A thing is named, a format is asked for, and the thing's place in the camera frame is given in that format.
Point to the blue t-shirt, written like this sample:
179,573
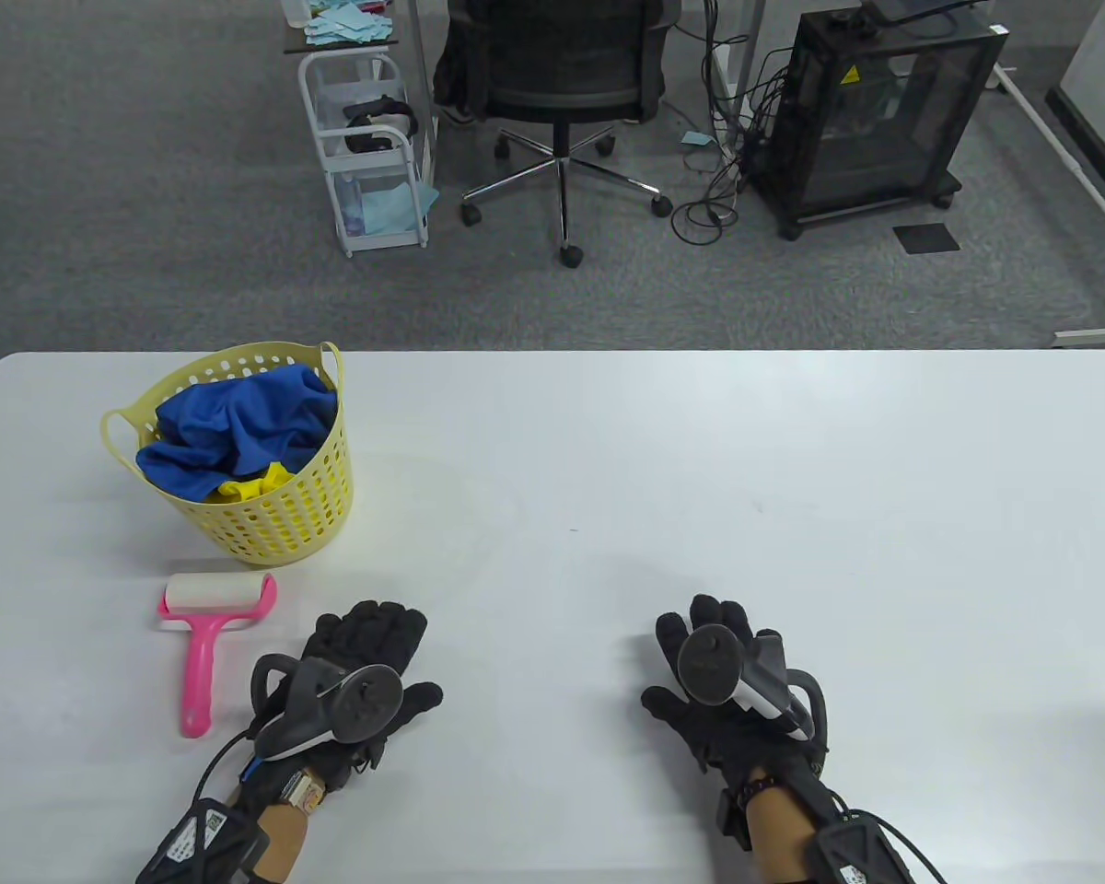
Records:
239,424

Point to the person's left hand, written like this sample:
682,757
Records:
378,635

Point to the yellow t-shirt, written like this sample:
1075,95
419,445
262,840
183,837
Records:
258,486

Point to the pile of light blue cloths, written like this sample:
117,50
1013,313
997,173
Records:
350,26

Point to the white desk base frame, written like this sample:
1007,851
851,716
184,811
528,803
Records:
1068,157

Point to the grey right hand controller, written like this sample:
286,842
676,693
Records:
709,663

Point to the black headset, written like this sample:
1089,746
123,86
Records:
378,120

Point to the yellow perforated plastic basket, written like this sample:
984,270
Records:
276,529

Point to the light blue cloth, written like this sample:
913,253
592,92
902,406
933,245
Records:
391,210

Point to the black equipment cabinet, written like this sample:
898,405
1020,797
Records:
884,129

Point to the pink lint roller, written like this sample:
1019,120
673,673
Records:
203,663

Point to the white rolling cart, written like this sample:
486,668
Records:
308,101

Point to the person's left forearm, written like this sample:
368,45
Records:
281,843

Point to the grey left hand controller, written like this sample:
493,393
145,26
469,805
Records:
364,704

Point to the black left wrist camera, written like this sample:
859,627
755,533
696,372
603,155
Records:
193,843

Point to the black floor plate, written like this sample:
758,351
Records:
925,238

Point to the person's right hand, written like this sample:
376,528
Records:
709,727

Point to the black office chair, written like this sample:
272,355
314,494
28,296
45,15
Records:
562,55

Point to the white desk leg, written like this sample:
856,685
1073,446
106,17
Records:
746,55

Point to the grey hand controller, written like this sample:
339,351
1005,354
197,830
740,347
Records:
364,704
709,663

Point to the person's right forearm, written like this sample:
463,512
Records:
783,843

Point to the light blue paper scrap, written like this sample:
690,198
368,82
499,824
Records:
697,139

